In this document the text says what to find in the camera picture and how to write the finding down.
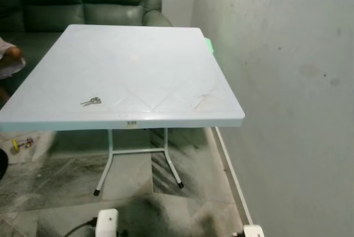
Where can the white baseboard strip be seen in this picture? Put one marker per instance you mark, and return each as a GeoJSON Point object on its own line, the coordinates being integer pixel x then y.
{"type": "Point", "coordinates": [232, 176]}

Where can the green plastic object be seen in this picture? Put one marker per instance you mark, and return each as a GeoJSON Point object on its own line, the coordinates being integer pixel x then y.
{"type": "Point", "coordinates": [208, 45]}

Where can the light blue plastic table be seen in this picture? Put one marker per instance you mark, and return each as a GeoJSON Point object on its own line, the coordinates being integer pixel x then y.
{"type": "Point", "coordinates": [138, 65]}

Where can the small table edge label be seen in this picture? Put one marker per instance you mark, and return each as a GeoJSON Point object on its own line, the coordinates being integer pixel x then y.
{"type": "Point", "coordinates": [131, 124]}

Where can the small colourful toy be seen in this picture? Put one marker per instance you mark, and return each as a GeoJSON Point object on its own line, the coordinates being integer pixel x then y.
{"type": "Point", "coordinates": [22, 144]}

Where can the black round object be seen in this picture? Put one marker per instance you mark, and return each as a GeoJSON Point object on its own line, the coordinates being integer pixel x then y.
{"type": "Point", "coordinates": [3, 165]}

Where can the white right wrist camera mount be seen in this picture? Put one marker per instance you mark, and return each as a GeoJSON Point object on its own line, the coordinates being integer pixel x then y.
{"type": "Point", "coordinates": [253, 231]}

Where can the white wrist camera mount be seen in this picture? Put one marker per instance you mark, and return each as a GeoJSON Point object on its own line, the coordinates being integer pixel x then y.
{"type": "Point", "coordinates": [107, 223]}
{"type": "Point", "coordinates": [253, 231]}

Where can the white metal table leg frame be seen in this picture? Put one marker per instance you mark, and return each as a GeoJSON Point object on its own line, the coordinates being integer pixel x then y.
{"type": "Point", "coordinates": [138, 151]}

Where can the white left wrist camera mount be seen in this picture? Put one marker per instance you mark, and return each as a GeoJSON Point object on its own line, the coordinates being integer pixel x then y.
{"type": "Point", "coordinates": [107, 223]}

